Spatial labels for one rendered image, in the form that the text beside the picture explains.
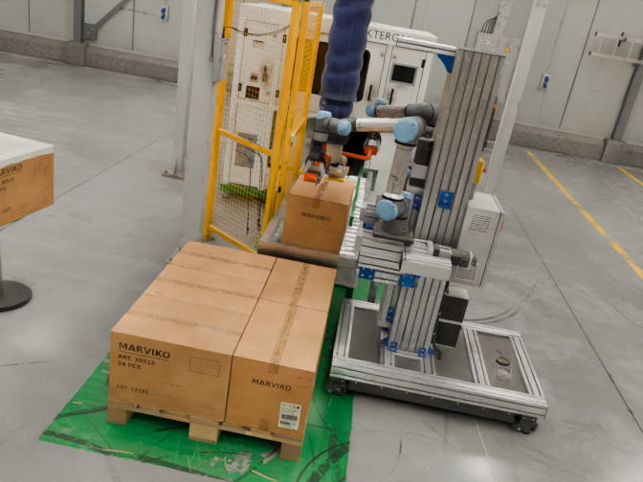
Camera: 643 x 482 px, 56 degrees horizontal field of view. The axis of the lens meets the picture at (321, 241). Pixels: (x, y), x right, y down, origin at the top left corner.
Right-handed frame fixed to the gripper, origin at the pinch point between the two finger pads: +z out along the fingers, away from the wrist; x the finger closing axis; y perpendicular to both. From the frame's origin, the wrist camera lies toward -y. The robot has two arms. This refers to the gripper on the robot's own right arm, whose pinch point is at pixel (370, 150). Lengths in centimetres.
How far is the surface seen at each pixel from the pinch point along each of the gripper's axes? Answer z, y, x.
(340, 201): 29.5, 33.8, -12.3
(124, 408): 114, 174, -91
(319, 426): 124, 140, 6
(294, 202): 35, 39, -41
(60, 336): 124, 113, -160
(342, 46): -67, 42, -27
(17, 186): 42, 93, -199
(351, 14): -85, 41, -25
